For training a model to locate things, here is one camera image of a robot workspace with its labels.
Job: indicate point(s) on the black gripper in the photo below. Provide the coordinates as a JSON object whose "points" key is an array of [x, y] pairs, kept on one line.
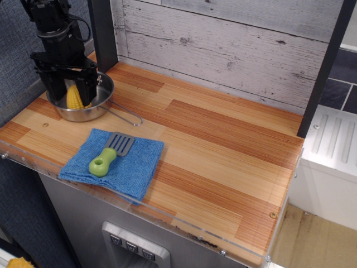
{"points": [[65, 59]]}

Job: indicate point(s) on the yellow toy corn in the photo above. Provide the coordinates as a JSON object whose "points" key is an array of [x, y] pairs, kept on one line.
{"points": [[73, 100]]}

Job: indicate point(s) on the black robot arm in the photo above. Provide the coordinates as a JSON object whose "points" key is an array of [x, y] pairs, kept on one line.
{"points": [[53, 20]]}

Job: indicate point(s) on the clear acrylic table edge guard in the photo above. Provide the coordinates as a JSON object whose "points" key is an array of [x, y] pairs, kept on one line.
{"points": [[226, 195]]}

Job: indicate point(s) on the blue folded cloth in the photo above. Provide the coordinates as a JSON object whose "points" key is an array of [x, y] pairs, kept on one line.
{"points": [[130, 175]]}

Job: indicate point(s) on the grey dispenser button panel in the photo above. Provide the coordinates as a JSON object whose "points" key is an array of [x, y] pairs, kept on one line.
{"points": [[127, 249]]}

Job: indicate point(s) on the yellow object at bottom corner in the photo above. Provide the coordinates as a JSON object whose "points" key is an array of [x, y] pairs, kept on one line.
{"points": [[19, 263]]}

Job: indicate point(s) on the white ridged side cabinet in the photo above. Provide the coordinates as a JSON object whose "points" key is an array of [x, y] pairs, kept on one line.
{"points": [[325, 179]]}

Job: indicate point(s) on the silver pot with wire handle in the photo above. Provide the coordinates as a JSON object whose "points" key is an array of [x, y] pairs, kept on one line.
{"points": [[100, 105]]}

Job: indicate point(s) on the green handled grey spatula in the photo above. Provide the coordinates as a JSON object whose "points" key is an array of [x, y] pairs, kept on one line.
{"points": [[118, 145]]}

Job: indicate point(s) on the black right vertical post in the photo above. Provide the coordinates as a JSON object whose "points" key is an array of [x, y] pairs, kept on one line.
{"points": [[337, 36]]}

